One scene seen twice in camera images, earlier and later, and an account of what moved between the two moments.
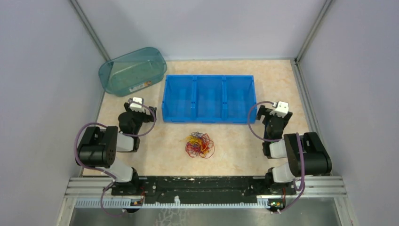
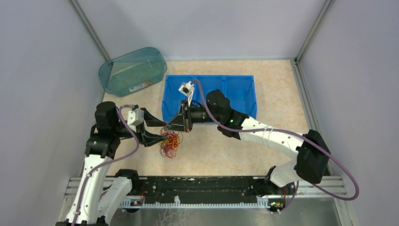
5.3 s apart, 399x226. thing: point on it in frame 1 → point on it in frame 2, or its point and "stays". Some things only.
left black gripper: [147, 118] → [149, 138]
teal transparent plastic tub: [132, 71] stays
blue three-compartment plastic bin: [209, 99] stays
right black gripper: [265, 112] → [183, 121]
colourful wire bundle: [199, 144] → [168, 149]
